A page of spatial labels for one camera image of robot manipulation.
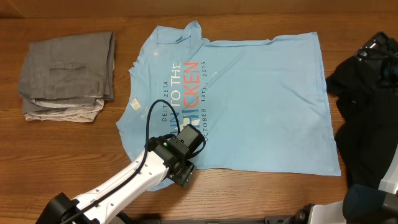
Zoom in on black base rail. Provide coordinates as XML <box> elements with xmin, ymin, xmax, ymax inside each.
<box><xmin>118</xmin><ymin>214</ymin><xmax>292</xmax><ymax>224</ymax></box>

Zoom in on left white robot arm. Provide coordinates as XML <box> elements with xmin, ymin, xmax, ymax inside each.
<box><xmin>37</xmin><ymin>124</ymin><xmax>205</xmax><ymax>223</ymax></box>

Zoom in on light blue t-shirt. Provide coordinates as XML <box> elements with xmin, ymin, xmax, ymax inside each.
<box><xmin>116</xmin><ymin>21</ymin><xmax>341</xmax><ymax>176</ymax></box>

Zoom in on folded grey trousers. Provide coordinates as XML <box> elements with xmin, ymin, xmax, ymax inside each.
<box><xmin>17</xmin><ymin>32</ymin><xmax>115</xmax><ymax>123</ymax></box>

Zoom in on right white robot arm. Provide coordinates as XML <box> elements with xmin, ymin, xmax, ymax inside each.
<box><xmin>264</xmin><ymin>32</ymin><xmax>397</xmax><ymax>223</ymax></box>

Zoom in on black garment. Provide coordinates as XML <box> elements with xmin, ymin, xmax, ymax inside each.
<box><xmin>326</xmin><ymin>54</ymin><xmax>397</xmax><ymax>189</ymax></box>

